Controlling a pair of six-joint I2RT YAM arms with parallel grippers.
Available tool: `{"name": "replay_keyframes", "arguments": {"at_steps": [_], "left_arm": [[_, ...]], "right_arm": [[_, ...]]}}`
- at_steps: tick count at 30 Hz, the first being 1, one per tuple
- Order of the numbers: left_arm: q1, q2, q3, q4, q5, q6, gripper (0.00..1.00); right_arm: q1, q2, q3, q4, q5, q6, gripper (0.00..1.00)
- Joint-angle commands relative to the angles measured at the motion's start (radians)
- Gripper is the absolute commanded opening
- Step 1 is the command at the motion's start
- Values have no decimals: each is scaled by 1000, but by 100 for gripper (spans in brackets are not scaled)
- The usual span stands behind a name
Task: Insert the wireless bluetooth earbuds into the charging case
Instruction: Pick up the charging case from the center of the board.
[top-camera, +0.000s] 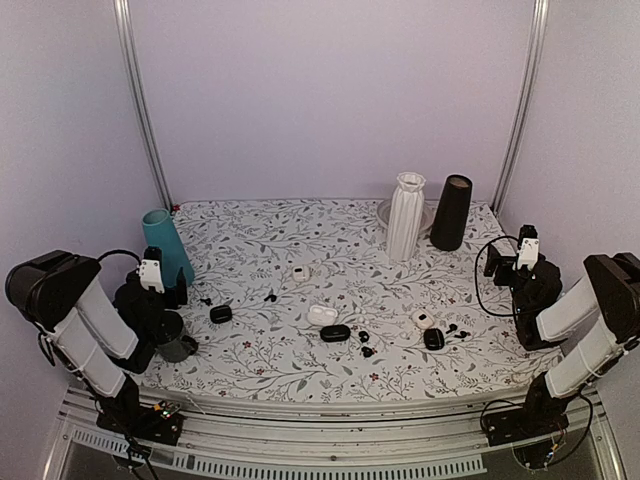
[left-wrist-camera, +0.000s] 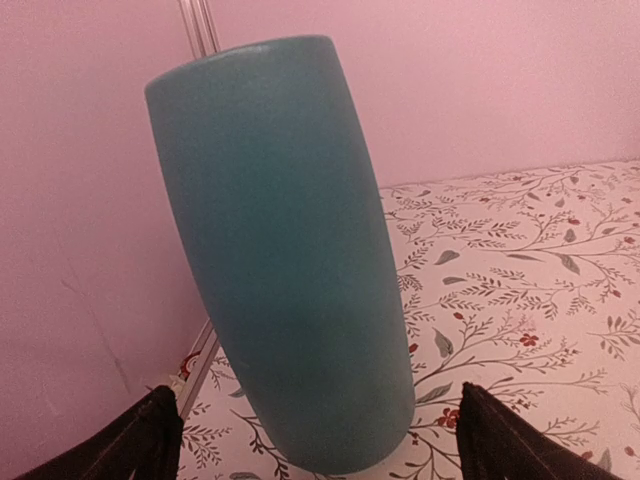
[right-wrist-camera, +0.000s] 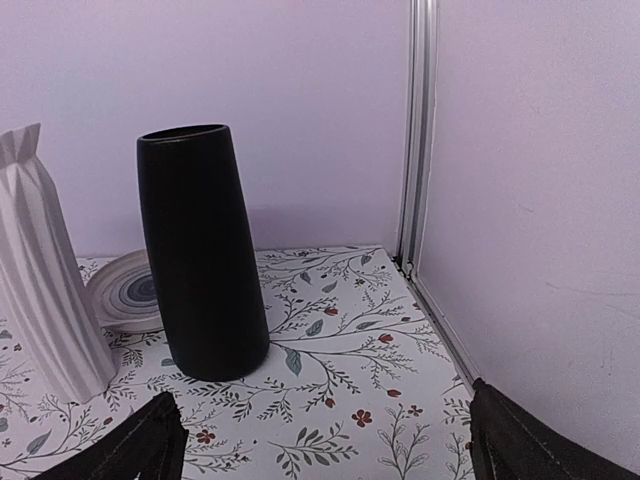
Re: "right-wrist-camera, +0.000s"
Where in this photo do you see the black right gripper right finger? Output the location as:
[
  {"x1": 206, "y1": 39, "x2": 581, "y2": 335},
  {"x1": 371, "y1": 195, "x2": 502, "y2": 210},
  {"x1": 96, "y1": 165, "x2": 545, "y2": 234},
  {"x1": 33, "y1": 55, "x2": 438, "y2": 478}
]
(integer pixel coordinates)
[{"x1": 470, "y1": 378, "x2": 639, "y2": 480}]

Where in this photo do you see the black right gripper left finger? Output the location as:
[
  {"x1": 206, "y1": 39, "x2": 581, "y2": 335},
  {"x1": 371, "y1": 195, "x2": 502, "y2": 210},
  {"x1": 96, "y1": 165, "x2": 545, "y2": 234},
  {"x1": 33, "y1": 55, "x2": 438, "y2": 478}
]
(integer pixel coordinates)
[{"x1": 37, "y1": 392, "x2": 188, "y2": 480}]

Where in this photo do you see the striped ceramic plate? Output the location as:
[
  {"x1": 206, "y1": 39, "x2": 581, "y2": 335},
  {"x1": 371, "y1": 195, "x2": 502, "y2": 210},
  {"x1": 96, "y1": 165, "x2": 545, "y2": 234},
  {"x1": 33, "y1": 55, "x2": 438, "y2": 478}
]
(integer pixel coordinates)
[{"x1": 86, "y1": 250, "x2": 163, "y2": 334}]

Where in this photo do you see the right aluminium corner post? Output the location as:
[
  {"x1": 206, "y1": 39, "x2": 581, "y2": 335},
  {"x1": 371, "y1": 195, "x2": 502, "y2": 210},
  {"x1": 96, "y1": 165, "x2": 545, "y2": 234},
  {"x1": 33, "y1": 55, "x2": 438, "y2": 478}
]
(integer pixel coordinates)
[{"x1": 394, "y1": 1, "x2": 480, "y2": 389}]

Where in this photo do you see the black tapered vase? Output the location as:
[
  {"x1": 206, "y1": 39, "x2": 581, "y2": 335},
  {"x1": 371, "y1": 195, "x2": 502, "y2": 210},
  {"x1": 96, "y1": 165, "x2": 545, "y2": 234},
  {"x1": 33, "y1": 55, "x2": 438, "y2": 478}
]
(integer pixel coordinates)
[{"x1": 137, "y1": 124, "x2": 269, "y2": 382}]

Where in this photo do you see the white ribbed vase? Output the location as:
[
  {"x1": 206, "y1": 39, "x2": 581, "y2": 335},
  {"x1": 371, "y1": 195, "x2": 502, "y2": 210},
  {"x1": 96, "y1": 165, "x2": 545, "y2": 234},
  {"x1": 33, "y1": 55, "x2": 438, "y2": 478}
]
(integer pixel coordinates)
[{"x1": 1, "y1": 124, "x2": 117, "y2": 404}]

